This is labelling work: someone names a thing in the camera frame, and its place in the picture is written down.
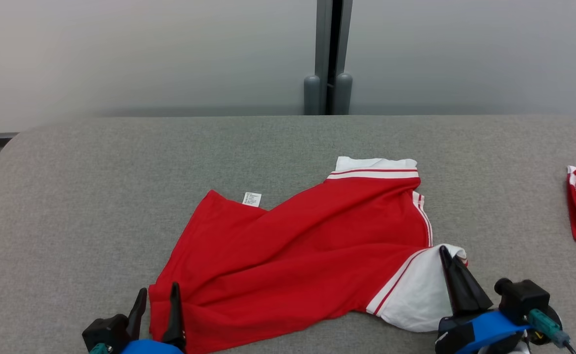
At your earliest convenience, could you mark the teal right camera connector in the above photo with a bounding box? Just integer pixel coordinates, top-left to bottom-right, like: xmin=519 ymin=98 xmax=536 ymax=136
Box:
xmin=526 ymin=308 xmax=572 ymax=348

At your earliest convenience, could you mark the grey partition post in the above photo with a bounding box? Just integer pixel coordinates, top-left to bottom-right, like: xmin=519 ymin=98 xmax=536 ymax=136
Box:
xmin=303 ymin=0 xmax=354 ymax=116

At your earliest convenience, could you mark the red white jersey shirt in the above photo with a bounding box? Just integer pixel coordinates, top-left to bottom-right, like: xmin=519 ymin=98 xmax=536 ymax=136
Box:
xmin=148 ymin=156 xmax=468 ymax=354

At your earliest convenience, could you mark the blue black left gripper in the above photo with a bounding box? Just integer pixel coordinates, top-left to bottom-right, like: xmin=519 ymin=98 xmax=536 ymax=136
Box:
xmin=120 ymin=281 xmax=187 ymax=354

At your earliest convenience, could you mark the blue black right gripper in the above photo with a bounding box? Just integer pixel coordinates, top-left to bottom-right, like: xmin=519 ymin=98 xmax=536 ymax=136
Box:
xmin=435 ymin=245 xmax=533 ymax=354

